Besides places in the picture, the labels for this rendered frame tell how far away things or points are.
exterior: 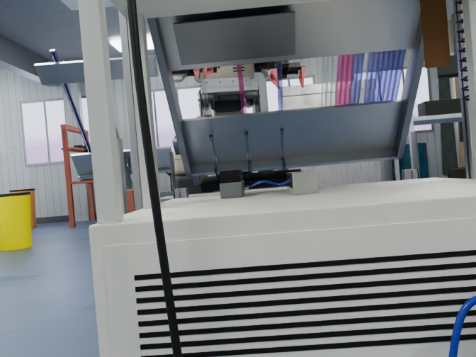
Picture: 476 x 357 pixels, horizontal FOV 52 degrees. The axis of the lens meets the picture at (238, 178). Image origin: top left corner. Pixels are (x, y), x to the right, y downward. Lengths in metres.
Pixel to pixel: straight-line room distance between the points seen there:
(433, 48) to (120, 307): 0.76
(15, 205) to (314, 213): 5.61
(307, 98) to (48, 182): 5.29
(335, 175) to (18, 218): 4.77
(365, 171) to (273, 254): 7.60
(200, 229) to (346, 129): 0.96
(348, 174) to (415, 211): 7.50
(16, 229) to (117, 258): 5.50
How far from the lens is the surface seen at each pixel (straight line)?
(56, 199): 10.24
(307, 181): 1.02
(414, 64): 1.44
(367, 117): 1.55
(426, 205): 0.70
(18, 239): 6.20
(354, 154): 1.63
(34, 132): 10.40
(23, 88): 10.61
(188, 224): 0.68
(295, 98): 8.17
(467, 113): 1.18
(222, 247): 0.67
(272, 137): 1.55
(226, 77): 2.26
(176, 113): 1.43
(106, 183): 0.71
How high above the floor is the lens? 0.68
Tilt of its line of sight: 1 degrees down
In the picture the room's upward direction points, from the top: 5 degrees counter-clockwise
